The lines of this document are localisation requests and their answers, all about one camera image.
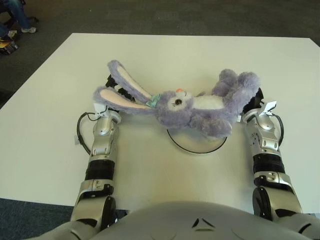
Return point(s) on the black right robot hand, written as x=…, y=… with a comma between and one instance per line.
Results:
x=256, y=102

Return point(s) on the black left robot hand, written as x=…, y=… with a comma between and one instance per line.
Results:
x=125, y=93

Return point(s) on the purple plush bunny doll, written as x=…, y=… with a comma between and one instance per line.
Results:
x=180, y=112

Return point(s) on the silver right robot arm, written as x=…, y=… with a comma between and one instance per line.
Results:
x=265, y=140

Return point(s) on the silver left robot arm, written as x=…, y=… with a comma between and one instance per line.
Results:
x=103, y=135

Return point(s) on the white plate with black rim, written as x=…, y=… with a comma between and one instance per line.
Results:
x=197, y=146

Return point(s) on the white right wrist connector box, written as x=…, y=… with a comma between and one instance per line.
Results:
x=268, y=107

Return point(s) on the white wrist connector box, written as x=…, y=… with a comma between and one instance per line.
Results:
x=268, y=107
x=100, y=108

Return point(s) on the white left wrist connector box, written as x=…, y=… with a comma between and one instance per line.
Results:
x=100, y=108

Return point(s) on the white sneaker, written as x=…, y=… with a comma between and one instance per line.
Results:
x=28, y=30

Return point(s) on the grey robot torso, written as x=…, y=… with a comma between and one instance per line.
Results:
x=175, y=222

